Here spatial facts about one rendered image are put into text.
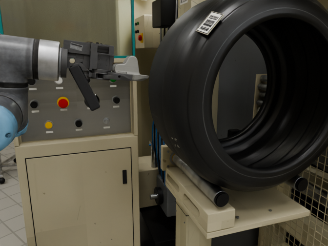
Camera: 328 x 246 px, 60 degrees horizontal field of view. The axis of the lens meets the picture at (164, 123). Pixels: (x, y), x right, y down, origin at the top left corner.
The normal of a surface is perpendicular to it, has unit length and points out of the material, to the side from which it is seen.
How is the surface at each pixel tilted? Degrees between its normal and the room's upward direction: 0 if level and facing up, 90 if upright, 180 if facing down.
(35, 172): 90
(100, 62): 90
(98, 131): 90
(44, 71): 122
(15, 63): 106
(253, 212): 0
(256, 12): 80
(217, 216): 90
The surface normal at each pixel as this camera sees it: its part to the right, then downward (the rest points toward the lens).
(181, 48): -0.73, -0.29
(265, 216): 0.00, -0.97
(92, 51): 0.32, 0.22
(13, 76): 0.73, 0.24
